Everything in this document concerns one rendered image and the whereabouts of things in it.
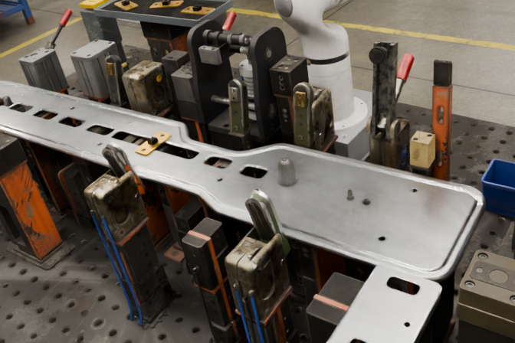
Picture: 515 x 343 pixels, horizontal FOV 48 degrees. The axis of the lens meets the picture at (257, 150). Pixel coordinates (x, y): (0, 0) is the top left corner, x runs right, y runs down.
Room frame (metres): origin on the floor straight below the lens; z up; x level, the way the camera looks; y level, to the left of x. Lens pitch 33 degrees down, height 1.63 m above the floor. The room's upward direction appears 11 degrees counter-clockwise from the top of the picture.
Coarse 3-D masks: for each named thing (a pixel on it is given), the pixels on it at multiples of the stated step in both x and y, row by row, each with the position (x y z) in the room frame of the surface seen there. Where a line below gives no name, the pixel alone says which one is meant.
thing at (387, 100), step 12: (372, 48) 0.87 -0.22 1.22; (384, 48) 0.88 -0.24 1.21; (396, 48) 0.88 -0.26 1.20; (372, 60) 0.86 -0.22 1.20; (384, 60) 0.85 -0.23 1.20; (396, 60) 0.88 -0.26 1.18; (384, 72) 0.88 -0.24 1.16; (396, 72) 0.88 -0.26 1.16; (372, 84) 0.88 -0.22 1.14; (384, 84) 0.88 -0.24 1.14; (372, 96) 0.88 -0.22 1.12; (384, 96) 0.88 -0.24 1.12; (372, 108) 0.88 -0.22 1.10; (384, 108) 0.87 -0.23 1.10; (372, 120) 0.87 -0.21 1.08; (372, 132) 0.87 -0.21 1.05
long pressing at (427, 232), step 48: (0, 96) 1.46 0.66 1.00; (48, 96) 1.40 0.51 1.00; (48, 144) 1.15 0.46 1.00; (96, 144) 1.11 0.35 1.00; (192, 144) 1.03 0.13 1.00; (288, 144) 0.96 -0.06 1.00; (192, 192) 0.87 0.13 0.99; (240, 192) 0.84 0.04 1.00; (288, 192) 0.81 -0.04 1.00; (336, 192) 0.79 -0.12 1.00; (384, 192) 0.76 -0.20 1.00; (432, 192) 0.74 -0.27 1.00; (480, 192) 0.71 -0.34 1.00; (336, 240) 0.67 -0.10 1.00; (384, 240) 0.65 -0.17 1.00; (432, 240) 0.63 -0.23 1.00
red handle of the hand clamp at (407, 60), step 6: (408, 54) 0.96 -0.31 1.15; (402, 60) 0.95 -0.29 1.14; (408, 60) 0.95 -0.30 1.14; (402, 66) 0.94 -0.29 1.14; (408, 66) 0.94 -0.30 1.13; (402, 72) 0.93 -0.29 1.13; (408, 72) 0.94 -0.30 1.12; (402, 78) 0.92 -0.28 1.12; (396, 84) 0.92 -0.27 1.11; (402, 84) 0.92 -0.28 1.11; (396, 90) 0.91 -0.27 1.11; (396, 96) 0.90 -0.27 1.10; (396, 102) 0.90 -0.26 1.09; (384, 114) 0.88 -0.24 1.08; (384, 120) 0.87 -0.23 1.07; (378, 126) 0.87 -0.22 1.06; (384, 126) 0.86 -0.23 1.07
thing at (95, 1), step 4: (88, 0) 1.64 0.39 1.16; (92, 0) 1.64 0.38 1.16; (96, 0) 1.63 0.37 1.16; (100, 0) 1.62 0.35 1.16; (104, 0) 1.63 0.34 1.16; (108, 0) 1.64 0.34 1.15; (80, 4) 1.63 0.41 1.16; (84, 4) 1.62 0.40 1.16; (88, 4) 1.61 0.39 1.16; (92, 4) 1.60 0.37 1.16; (96, 4) 1.60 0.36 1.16; (100, 4) 1.61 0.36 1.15; (92, 8) 1.63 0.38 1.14
